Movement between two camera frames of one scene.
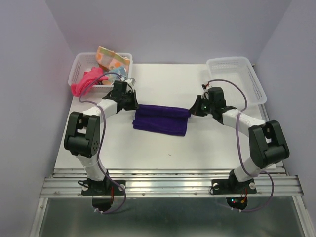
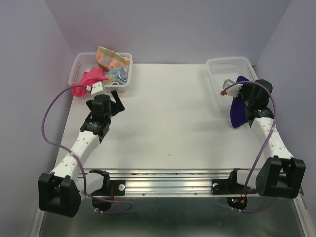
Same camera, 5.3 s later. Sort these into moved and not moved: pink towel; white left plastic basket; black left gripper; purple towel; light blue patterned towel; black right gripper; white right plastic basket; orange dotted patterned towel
Moved: black right gripper; purple towel; black left gripper
Not moved: orange dotted patterned towel; white right plastic basket; light blue patterned towel; white left plastic basket; pink towel
